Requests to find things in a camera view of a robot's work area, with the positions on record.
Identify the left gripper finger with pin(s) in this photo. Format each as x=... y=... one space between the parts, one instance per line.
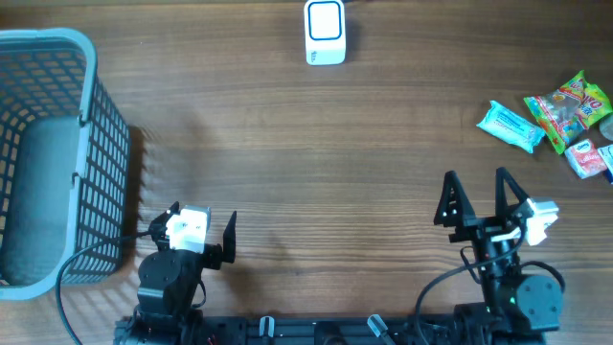
x=229 y=240
x=160 y=222

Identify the green lid spice jar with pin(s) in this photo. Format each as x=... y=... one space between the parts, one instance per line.
x=606 y=127

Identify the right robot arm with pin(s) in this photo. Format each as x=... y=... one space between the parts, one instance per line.
x=522 y=301

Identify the white paper box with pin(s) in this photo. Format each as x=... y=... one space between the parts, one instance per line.
x=606 y=153

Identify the Haribo candy bag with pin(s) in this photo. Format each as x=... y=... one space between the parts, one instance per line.
x=567 y=112

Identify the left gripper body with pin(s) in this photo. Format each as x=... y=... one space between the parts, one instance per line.
x=212 y=257

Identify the Kleenex tissue pack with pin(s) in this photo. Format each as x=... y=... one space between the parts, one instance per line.
x=584 y=159

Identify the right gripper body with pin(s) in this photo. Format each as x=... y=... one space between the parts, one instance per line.
x=485 y=230

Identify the teal wet wipes pack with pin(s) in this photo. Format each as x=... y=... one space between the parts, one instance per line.
x=511 y=128

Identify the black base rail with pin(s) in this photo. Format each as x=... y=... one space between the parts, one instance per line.
x=436 y=328

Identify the grey plastic basket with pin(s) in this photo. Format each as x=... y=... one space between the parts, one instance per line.
x=64 y=164

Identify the white barcode scanner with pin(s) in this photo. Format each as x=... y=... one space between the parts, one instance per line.
x=325 y=32

